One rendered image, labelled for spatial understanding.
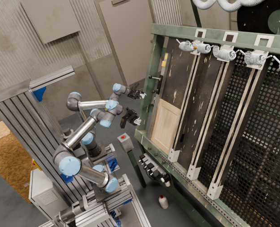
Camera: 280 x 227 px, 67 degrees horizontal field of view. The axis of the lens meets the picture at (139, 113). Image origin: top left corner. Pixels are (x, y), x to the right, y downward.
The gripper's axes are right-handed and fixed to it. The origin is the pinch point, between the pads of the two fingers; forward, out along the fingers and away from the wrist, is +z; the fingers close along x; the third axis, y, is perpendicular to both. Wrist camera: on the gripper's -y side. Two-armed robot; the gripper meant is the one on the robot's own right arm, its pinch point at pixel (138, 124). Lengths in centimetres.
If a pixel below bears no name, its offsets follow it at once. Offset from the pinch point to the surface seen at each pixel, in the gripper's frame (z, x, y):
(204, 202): 58, -59, -5
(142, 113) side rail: 52, 59, -9
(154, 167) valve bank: 63, 0, -32
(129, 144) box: 58, 42, -44
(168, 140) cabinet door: 53, 6, 0
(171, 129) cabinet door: 47.2, 10.1, 10.1
